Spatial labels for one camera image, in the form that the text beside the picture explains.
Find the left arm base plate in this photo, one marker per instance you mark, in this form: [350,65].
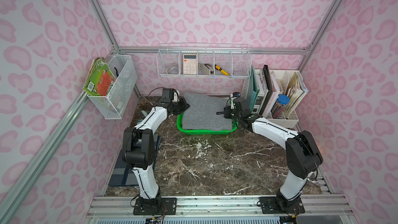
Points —
[166,206]

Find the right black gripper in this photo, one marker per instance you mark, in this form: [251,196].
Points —
[228,112]

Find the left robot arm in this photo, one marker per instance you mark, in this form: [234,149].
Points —
[138,142]

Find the dark grey plaid scarf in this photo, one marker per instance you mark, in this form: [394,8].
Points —
[122,175]

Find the blue lid pencil jar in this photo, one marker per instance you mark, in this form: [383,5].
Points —
[279,106]

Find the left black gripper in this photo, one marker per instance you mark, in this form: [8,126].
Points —
[180,107]

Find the pink calculator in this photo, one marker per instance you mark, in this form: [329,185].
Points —
[190,64]

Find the green plastic basket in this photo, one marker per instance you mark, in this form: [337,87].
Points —
[204,132]

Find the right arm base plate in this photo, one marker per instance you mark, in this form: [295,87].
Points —
[278,205]

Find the yellow black utility knife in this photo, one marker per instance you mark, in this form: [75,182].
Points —
[221,70]

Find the teal file folder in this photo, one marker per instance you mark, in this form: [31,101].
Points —
[252,89]

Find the stack of magazines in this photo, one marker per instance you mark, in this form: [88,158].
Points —
[294,88]

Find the black book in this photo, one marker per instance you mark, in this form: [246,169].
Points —
[270,90]

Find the grey stapler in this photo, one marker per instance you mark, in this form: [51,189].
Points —
[206,69]

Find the white desk file organizer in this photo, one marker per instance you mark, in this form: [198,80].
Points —
[287,122]

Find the white wire wall shelf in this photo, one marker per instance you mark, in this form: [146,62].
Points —
[204,62]

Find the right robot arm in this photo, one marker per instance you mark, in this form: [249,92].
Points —
[302,153]

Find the white mesh wall basket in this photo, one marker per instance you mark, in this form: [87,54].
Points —
[114,104]

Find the metal bowl on shelf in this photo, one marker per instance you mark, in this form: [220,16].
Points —
[173,70]

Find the plain grey scarf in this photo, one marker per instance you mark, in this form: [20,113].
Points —
[205,113]

